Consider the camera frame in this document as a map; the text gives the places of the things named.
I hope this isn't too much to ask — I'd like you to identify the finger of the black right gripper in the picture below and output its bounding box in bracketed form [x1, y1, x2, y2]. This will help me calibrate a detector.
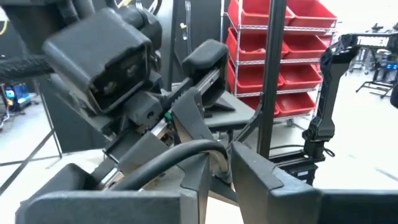
[170, 86, 216, 144]
[118, 132, 175, 175]

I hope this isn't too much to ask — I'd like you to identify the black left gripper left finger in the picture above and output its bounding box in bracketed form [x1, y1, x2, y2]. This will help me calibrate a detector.
[14, 152, 213, 224]

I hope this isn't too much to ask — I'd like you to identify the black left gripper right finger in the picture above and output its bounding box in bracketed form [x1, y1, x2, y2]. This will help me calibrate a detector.
[231, 141, 398, 224]

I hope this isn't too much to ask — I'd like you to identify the long black USB cable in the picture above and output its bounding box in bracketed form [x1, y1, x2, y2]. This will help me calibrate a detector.
[110, 139, 233, 191]

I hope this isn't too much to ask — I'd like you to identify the grey side desk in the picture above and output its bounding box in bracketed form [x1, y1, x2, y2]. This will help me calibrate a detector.
[203, 90, 262, 131]

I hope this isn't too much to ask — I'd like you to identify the red plastic bin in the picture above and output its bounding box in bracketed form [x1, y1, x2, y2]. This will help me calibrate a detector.
[239, 95, 280, 118]
[226, 27, 290, 62]
[228, 0, 295, 27]
[275, 91, 317, 118]
[285, 0, 338, 29]
[279, 63, 323, 91]
[228, 60, 285, 95]
[283, 32, 333, 60]

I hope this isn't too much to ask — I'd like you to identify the chrome wire shelf rack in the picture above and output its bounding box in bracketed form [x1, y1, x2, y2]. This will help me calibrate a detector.
[221, 0, 339, 127]

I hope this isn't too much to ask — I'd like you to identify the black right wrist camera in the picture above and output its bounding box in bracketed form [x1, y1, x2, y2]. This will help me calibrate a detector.
[42, 7, 154, 114]

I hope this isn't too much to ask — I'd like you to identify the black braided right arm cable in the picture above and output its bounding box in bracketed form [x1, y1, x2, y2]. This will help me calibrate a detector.
[0, 55, 55, 82]

